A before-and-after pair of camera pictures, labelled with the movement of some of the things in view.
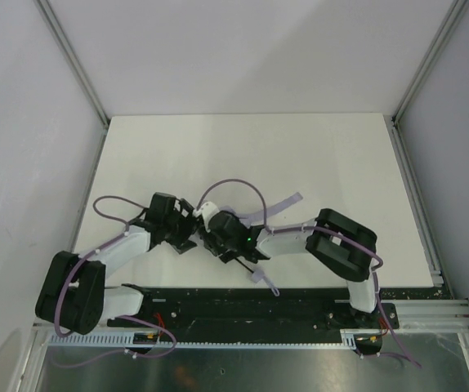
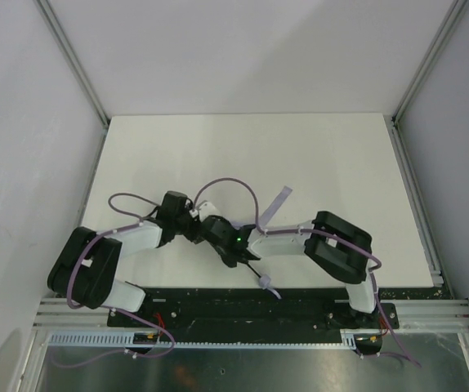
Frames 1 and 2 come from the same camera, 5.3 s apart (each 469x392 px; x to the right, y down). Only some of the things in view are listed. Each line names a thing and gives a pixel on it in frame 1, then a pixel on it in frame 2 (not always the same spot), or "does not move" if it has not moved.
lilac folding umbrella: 254,220 to 264,280
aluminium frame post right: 397,135 does not move
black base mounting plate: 254,308 does not move
